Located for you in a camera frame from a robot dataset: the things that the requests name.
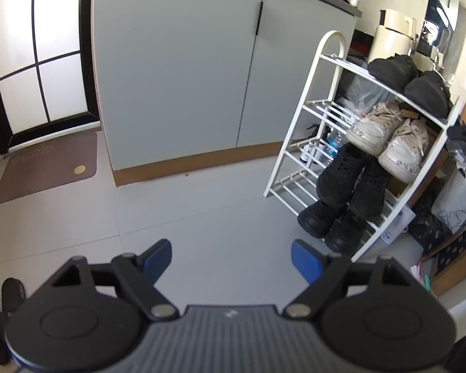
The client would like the grey plastic bag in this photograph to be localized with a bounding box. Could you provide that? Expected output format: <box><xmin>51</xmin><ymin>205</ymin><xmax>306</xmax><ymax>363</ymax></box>
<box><xmin>336</xmin><ymin>72</ymin><xmax>397</xmax><ymax>119</ymax></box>

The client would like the black appliance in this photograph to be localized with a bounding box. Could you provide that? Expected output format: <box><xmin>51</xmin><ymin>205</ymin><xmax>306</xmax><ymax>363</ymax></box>
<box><xmin>416</xmin><ymin>0</ymin><xmax>461</xmax><ymax>57</ymax></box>

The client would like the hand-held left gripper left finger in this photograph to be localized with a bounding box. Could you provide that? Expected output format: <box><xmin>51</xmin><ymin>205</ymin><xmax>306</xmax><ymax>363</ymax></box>
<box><xmin>51</xmin><ymin>238</ymin><xmax>180</xmax><ymax>322</ymax></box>

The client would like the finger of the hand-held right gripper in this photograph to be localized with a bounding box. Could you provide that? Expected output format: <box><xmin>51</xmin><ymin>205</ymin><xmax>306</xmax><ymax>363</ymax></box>
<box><xmin>446</xmin><ymin>123</ymin><xmax>466</xmax><ymax>141</ymax></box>

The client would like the black chunky clog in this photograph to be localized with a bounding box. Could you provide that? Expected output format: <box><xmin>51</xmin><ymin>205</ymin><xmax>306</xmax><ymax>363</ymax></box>
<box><xmin>324</xmin><ymin>214</ymin><xmax>368</xmax><ymax>253</ymax></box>
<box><xmin>297</xmin><ymin>200</ymin><xmax>349</xmax><ymax>239</ymax></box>

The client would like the cream appliance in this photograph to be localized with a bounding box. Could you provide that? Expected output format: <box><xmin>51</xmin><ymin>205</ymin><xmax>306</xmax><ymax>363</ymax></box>
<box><xmin>369</xmin><ymin>8</ymin><xmax>419</xmax><ymax>63</ymax></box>

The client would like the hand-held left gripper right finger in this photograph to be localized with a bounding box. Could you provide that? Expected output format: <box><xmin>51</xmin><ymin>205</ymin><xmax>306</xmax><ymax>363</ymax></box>
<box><xmin>283</xmin><ymin>239</ymin><xmax>417</xmax><ymax>321</ymax></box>

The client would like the black plastic bag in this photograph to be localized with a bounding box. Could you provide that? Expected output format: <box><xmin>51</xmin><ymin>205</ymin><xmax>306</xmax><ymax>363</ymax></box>
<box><xmin>408</xmin><ymin>198</ymin><xmax>454</xmax><ymax>250</ymax></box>

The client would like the white metal shoe rack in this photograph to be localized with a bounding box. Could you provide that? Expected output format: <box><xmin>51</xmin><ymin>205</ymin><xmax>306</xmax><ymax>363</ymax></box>
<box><xmin>263</xmin><ymin>30</ymin><xmax>466</xmax><ymax>263</ymax></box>

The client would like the white cabinet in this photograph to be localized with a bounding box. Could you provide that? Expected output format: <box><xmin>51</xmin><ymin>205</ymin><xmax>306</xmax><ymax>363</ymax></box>
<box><xmin>86</xmin><ymin>0</ymin><xmax>364</xmax><ymax>187</ymax></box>

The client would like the white figure print bag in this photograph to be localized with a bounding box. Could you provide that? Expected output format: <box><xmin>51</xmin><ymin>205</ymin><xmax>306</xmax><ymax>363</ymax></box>
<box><xmin>431</xmin><ymin>169</ymin><xmax>466</xmax><ymax>236</ymax></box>

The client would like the white printed sneaker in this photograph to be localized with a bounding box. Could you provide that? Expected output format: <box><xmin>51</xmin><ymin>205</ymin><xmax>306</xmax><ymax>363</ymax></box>
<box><xmin>378</xmin><ymin>118</ymin><xmax>430</xmax><ymax>184</ymax></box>
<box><xmin>346</xmin><ymin>101</ymin><xmax>405</xmax><ymax>158</ymax></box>

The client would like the brown door mat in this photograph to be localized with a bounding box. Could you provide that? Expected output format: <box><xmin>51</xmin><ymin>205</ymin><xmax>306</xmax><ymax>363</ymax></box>
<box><xmin>0</xmin><ymin>131</ymin><xmax>99</xmax><ymax>206</ymax></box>

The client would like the brown cardboard box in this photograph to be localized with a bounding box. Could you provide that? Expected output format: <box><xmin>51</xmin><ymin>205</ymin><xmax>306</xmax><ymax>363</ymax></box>
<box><xmin>389</xmin><ymin>124</ymin><xmax>450</xmax><ymax>207</ymax></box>

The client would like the black mesh sneaker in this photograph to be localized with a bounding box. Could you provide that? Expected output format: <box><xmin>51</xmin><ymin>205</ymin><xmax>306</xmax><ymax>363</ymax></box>
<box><xmin>350</xmin><ymin>157</ymin><xmax>391</xmax><ymax>220</ymax></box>
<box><xmin>316</xmin><ymin>142</ymin><xmax>368</xmax><ymax>207</ymax></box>

